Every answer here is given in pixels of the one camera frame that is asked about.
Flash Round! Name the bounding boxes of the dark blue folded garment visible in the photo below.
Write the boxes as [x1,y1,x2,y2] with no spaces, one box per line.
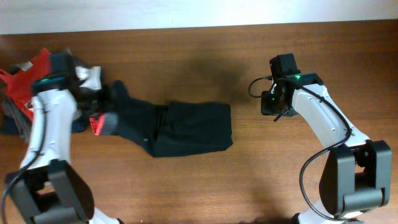
[1,119,90,135]

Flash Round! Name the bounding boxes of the black leggings with red waistband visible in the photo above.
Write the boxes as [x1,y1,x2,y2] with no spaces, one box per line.
[90,80,233,157]

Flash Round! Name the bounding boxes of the red printed t-shirt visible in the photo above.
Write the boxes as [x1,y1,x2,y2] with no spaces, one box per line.
[1,48,51,121]

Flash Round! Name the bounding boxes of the gray folded garment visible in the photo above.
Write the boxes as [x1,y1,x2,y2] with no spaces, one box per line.
[1,47,94,143]

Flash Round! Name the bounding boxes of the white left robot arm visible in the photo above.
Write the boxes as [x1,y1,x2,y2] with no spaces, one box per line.
[2,67,122,224]

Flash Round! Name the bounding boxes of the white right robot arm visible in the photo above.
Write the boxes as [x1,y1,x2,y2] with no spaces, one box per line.
[261,73,392,223]

